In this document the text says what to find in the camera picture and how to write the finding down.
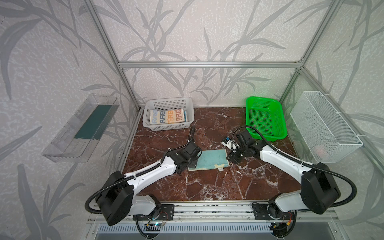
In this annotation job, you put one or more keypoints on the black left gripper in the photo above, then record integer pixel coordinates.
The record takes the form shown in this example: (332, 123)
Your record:
(194, 157)

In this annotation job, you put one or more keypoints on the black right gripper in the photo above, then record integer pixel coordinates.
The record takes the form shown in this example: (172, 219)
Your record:
(234, 153)

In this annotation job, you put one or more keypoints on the pale green towel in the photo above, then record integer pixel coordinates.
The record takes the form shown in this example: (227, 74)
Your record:
(210, 160)

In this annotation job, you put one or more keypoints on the beige towel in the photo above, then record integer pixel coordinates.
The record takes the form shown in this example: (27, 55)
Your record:
(164, 117)

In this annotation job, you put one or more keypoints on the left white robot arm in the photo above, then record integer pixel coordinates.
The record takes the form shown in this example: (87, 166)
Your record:
(119, 196)

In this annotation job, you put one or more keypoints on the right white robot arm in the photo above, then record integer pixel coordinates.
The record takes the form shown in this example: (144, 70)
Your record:
(318, 192)

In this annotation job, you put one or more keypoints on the green plastic basket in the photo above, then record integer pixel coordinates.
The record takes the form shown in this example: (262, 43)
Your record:
(267, 116)

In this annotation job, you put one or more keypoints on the white plastic perforated basket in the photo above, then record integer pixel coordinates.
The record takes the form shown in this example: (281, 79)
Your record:
(184, 103)

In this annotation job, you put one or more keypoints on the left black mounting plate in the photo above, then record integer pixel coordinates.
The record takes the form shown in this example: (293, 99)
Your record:
(163, 213)

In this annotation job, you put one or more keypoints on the black mounting plate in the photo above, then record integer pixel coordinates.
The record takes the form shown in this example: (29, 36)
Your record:
(163, 213)
(264, 211)

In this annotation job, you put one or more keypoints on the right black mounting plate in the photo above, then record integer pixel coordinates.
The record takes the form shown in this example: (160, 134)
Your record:
(264, 211)

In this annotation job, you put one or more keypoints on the left circuit board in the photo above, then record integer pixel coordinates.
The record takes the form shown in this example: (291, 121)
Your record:
(154, 226)

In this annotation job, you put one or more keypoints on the circuit board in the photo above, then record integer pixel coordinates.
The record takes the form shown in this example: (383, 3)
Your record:
(154, 226)
(281, 230)

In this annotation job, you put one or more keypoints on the right circuit board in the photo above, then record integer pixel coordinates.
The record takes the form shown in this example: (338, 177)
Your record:
(281, 230)

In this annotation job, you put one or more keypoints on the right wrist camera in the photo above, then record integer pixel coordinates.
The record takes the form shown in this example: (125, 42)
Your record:
(230, 144)

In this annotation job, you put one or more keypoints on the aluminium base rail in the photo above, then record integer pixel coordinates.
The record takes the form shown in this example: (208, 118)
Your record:
(214, 217)

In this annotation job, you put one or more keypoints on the pink object in wire basket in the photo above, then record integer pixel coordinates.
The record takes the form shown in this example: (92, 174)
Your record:
(320, 151)

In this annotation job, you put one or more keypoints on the white wire mesh basket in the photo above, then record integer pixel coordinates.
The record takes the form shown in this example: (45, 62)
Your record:
(321, 124)

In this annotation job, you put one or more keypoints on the clear plastic wall tray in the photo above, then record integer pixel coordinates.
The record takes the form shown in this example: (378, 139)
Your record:
(77, 140)

